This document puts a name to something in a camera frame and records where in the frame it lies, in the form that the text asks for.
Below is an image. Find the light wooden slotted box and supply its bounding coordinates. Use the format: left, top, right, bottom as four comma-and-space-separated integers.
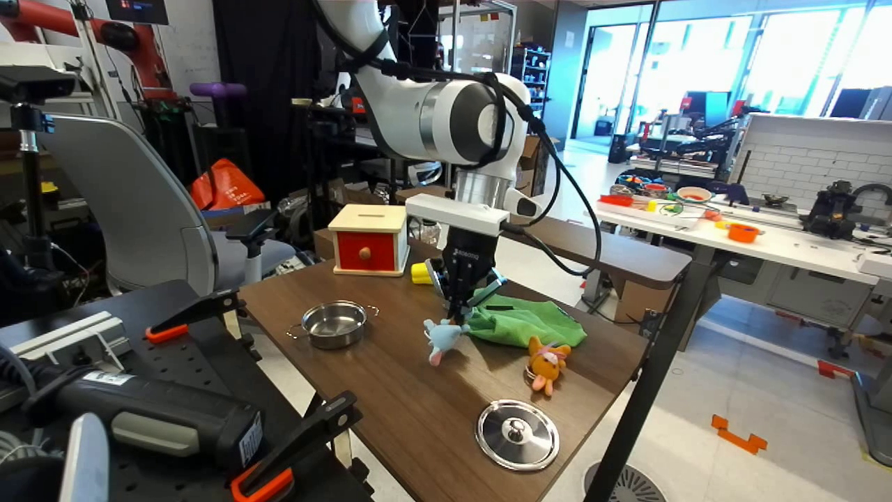
325, 203, 413, 279

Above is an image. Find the white desk divider panel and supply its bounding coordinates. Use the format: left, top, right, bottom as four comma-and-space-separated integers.
732, 111, 892, 213

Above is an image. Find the black desktop device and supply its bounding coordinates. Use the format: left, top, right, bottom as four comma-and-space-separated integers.
802, 178, 892, 242

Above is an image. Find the green towel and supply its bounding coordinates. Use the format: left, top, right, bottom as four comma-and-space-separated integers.
463, 275, 592, 352

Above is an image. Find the orange bag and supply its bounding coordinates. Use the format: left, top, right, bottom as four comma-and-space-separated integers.
190, 155, 268, 215

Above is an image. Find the black clamp with orange handle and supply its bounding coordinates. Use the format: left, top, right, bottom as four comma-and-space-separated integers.
141, 286, 240, 348
229, 388, 363, 502

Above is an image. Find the orange plush toy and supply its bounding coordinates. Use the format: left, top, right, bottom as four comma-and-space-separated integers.
521, 335, 573, 401

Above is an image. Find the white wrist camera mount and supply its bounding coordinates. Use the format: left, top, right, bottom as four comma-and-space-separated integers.
403, 192, 514, 240

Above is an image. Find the small steel pot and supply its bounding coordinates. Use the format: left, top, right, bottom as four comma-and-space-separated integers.
288, 299, 381, 353

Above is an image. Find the white work table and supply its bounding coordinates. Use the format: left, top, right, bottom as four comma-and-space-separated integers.
594, 190, 892, 286

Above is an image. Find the wooden drawer with orange front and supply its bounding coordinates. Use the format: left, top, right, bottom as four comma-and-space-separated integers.
334, 232, 401, 272

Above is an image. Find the black camera on tripod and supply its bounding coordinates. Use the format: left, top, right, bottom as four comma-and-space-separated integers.
0, 65, 77, 286

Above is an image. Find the brown wooden bench table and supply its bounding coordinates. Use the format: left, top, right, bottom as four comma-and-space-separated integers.
505, 215, 693, 286

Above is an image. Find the grey office chair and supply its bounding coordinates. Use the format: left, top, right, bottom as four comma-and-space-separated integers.
40, 111, 302, 300

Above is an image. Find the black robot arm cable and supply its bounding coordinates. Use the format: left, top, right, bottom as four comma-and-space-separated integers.
483, 70, 608, 281

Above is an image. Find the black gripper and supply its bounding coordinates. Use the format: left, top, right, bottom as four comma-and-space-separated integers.
438, 225, 505, 327

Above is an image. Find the silver plate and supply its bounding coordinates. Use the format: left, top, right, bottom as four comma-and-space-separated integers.
473, 397, 562, 475

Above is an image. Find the orange floor tape marker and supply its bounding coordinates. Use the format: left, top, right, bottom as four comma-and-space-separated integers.
707, 413, 773, 457

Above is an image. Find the blue plush toy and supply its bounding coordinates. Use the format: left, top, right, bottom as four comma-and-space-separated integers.
420, 314, 468, 369

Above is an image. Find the small orange bin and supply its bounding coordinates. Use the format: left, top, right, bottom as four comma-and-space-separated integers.
725, 219, 763, 246

